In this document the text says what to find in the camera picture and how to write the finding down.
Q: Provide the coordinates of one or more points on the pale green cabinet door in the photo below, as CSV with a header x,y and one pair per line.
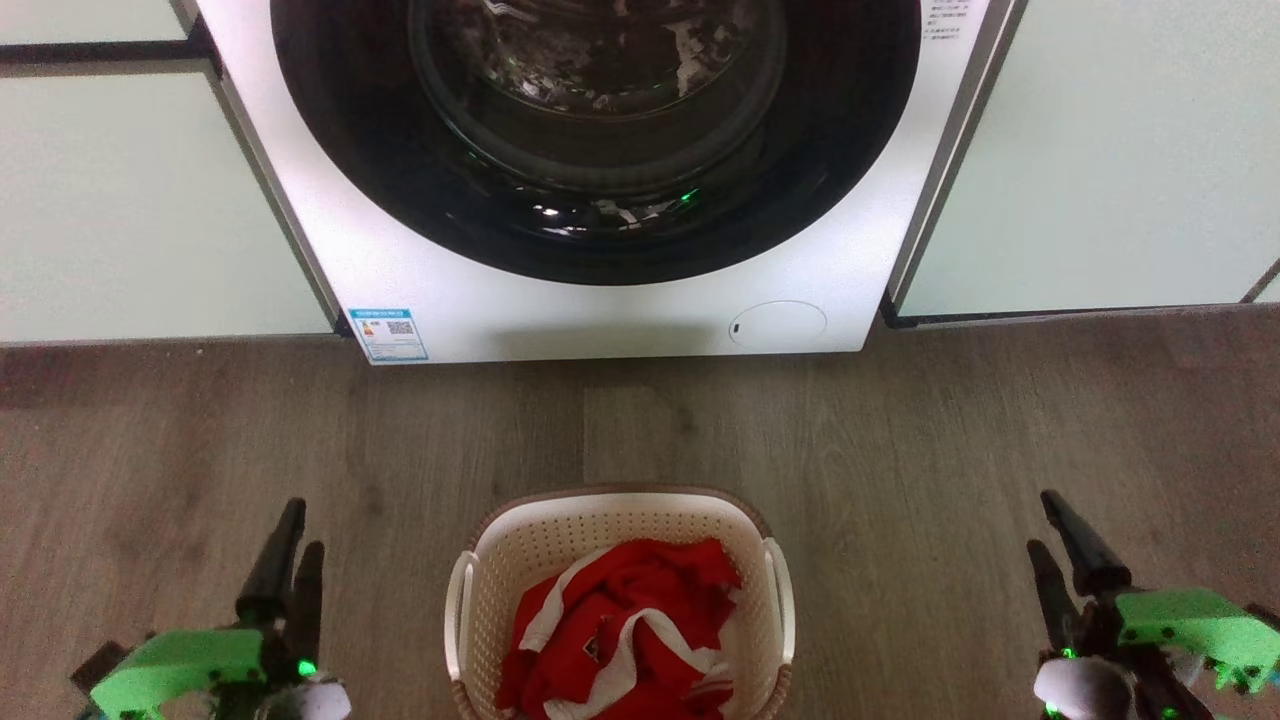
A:
x,y
1120,150

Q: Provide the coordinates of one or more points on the white front-load washing machine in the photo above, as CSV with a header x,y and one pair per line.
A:
x,y
600,320

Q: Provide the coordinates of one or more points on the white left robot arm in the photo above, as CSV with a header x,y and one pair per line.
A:
x,y
315,700

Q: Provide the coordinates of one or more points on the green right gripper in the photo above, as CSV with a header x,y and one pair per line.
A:
x,y
1190,625

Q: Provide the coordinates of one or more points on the black round washer door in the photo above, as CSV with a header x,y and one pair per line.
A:
x,y
350,150

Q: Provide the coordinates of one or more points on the cream perforated laundry basket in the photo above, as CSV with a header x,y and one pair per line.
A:
x,y
560,530

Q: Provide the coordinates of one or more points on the large pale green cabinet panel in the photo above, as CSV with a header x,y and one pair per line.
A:
x,y
130,200

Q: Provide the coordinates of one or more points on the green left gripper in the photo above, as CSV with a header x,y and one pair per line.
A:
x,y
175,668

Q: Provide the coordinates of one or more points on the narrow pale green cabinet panel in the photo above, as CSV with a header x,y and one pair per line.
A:
x,y
90,18

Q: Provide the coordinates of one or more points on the red and white garment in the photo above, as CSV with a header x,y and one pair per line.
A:
x,y
640,600

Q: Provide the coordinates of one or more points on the round white filter cover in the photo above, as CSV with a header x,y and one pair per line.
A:
x,y
778,325

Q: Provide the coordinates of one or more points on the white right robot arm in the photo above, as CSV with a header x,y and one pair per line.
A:
x,y
1080,690

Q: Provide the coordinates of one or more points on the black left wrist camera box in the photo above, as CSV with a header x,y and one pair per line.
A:
x,y
100,665

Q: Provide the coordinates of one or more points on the blue energy label sticker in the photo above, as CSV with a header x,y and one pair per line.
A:
x,y
388,335

